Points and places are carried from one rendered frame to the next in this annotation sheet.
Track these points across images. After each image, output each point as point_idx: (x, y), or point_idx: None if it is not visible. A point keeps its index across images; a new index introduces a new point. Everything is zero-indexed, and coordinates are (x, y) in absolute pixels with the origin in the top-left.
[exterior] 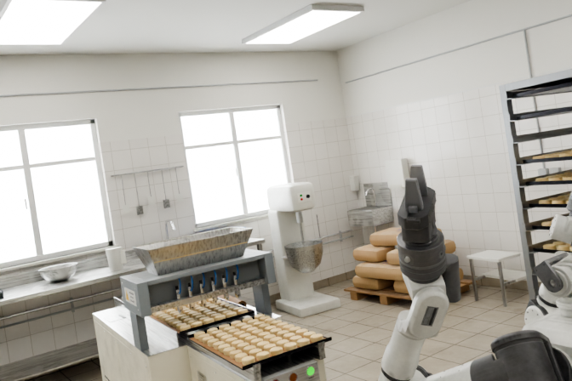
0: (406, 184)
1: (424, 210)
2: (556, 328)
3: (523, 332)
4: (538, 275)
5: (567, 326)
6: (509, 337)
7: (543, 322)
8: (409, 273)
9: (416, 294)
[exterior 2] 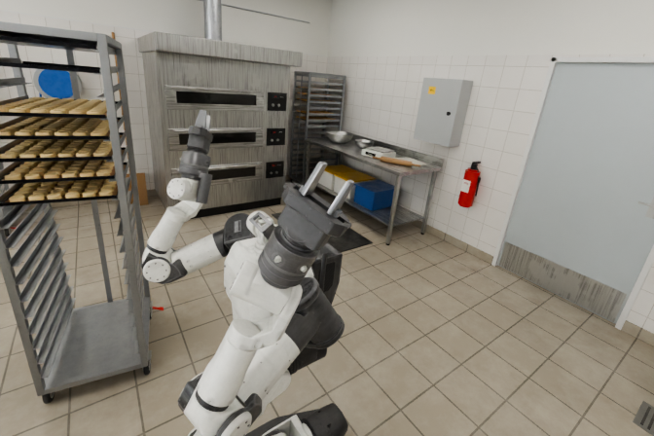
0: (348, 188)
1: None
2: None
3: (316, 282)
4: (266, 236)
5: None
6: (315, 292)
7: None
8: (296, 281)
9: (289, 300)
